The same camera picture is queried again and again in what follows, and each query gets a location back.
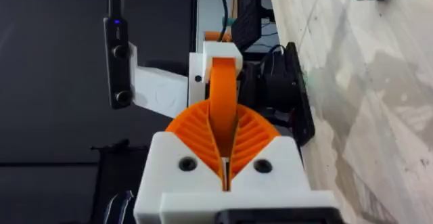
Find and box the dark hanging cable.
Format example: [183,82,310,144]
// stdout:
[214,0,230,43]

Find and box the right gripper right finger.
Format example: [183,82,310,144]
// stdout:
[227,104,311,193]

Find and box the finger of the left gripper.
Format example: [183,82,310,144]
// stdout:
[188,41,244,107]

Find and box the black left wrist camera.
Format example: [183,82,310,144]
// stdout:
[103,16,133,110]

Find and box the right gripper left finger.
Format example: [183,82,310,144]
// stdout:
[133,98,227,224]

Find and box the orange ribbed wedge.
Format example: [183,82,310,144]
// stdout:
[208,57,240,158]

